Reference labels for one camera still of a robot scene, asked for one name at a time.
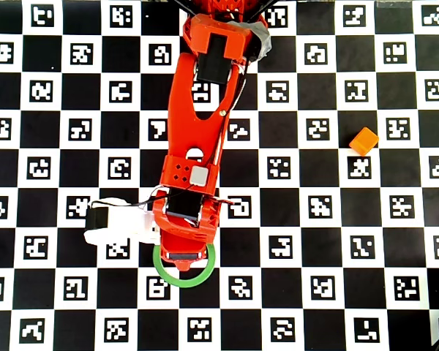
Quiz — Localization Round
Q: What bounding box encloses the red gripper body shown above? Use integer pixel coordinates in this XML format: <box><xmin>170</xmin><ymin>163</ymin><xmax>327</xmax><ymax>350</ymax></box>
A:
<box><xmin>151</xmin><ymin>186</ymin><xmax>224</xmax><ymax>263</ymax></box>

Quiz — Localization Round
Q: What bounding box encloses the orange cube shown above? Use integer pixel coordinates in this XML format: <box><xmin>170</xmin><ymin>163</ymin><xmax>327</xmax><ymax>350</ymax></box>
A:
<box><xmin>348</xmin><ymin>127</ymin><xmax>380</xmax><ymax>157</ymax></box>

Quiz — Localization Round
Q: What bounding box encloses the black white marker mat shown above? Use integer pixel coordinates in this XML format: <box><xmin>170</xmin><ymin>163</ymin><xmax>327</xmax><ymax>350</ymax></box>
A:
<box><xmin>0</xmin><ymin>0</ymin><xmax>439</xmax><ymax>351</ymax></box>

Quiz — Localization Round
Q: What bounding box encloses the gray tape wad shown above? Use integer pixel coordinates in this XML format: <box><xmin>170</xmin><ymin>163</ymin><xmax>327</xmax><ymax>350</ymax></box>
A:
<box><xmin>241</xmin><ymin>20</ymin><xmax>274</xmax><ymax>63</ymax></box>

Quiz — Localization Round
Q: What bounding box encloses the green ring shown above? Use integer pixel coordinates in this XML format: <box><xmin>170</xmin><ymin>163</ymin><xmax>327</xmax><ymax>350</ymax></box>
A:
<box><xmin>151</xmin><ymin>243</ymin><xmax>217</xmax><ymax>289</ymax></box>

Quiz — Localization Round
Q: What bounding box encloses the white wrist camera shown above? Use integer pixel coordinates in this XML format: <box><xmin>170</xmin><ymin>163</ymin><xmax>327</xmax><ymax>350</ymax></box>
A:
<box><xmin>83</xmin><ymin>197</ymin><xmax>162</xmax><ymax>246</ymax></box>

